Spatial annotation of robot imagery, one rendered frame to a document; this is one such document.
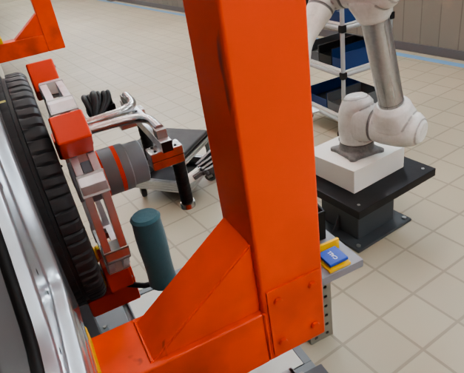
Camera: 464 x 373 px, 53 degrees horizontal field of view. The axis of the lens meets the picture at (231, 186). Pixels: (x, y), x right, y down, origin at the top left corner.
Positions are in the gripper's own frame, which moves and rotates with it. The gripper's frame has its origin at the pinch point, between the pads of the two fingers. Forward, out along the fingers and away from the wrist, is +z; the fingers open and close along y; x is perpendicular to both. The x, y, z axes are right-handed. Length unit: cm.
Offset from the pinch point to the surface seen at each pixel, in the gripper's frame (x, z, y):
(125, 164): -23.7, 17.3, 10.8
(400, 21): 128, -299, -199
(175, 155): -25.2, 6.3, 25.1
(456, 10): 114, -306, -141
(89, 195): -33, 30, 31
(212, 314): -10, 24, 62
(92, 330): 21, 55, 8
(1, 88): -58, 32, 9
